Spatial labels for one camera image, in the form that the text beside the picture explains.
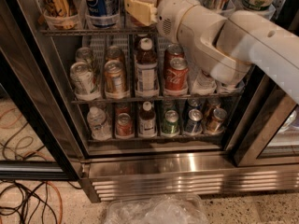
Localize clear water bottle middle shelf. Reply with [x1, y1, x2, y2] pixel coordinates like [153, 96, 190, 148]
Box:
[195, 71, 217, 95]

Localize red can bottom shelf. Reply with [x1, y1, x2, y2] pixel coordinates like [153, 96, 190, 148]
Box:
[116, 113, 134, 137]

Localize red coke can middle front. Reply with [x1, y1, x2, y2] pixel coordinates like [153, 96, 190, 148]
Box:
[164, 57, 189, 91]

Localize yellow can top shelf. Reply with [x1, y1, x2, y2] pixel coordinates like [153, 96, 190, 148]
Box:
[43, 0, 78, 30]

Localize blue pepsi can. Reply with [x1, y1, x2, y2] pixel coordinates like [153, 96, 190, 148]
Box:
[86, 0, 119, 28]

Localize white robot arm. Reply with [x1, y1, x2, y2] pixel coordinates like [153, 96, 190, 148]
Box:
[124, 0, 299, 104]

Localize clear plastic bag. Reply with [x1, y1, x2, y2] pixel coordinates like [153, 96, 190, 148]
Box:
[104, 194, 209, 224]

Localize red coke can middle rear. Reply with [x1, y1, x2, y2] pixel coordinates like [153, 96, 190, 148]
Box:
[164, 44, 184, 63]

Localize brown tea bottle shelf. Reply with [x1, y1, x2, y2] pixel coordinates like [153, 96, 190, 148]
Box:
[139, 102, 156, 137]
[135, 38, 158, 97]

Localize orange can middle shelf rear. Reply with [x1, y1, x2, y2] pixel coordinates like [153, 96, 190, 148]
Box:
[105, 46, 125, 63]

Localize brown tea bottle middle shelf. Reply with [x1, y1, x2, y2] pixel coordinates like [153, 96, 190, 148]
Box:
[135, 38, 158, 97]

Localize green can bottom shelf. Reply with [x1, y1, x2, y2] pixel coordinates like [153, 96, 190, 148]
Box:
[162, 110, 179, 135]

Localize clear water bottle bottom shelf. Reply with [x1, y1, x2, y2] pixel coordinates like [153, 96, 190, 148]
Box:
[87, 106, 111, 141]

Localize black and orange floor cables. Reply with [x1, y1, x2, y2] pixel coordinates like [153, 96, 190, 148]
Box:
[0, 107, 82, 224]

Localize silver can shelf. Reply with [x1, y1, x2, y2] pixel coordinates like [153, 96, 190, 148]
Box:
[70, 62, 100, 101]
[75, 47, 94, 65]

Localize silver can middle shelf front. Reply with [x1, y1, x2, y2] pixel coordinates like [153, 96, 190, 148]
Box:
[70, 62, 100, 101]

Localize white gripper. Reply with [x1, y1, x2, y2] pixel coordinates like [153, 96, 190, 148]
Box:
[124, 0, 200, 43]

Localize orange can shelf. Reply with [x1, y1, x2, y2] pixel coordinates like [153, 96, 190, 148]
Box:
[105, 46, 125, 63]
[104, 60, 127, 93]

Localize silver can middle shelf rear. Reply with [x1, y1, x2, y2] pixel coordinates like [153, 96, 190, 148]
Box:
[75, 47, 94, 65]

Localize stainless steel glass-door fridge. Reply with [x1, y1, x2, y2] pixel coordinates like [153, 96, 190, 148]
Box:
[0, 0, 299, 202]

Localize clear water bottle shelf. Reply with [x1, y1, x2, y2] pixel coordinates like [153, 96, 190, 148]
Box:
[195, 71, 217, 95]
[87, 106, 111, 141]

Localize brown tea bottle bottom shelf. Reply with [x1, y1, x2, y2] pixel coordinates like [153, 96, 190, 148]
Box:
[139, 102, 156, 137]

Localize orange can middle shelf front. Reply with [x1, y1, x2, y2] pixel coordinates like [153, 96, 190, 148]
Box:
[104, 60, 127, 93]

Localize gold can bottom shelf front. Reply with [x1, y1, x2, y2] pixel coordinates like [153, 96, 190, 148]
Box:
[206, 108, 227, 133]

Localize blue can shelf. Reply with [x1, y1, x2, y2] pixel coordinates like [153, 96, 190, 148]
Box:
[184, 109, 203, 133]
[187, 98, 202, 110]

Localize blue can bottom shelf rear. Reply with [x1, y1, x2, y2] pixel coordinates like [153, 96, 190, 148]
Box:
[187, 98, 202, 110]

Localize blue can bottom shelf front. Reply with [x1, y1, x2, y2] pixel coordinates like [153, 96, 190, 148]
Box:
[184, 109, 203, 133]

